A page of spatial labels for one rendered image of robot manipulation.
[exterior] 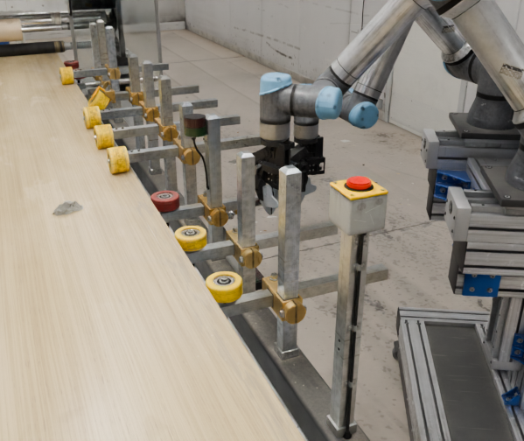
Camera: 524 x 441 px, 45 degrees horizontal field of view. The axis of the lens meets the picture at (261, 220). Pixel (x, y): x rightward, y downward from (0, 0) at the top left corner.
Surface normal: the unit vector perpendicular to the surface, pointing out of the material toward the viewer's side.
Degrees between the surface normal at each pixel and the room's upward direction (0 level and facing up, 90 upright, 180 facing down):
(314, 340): 0
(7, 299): 0
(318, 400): 0
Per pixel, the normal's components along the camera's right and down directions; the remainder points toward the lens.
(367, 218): 0.39, 0.40
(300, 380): 0.00, -0.90
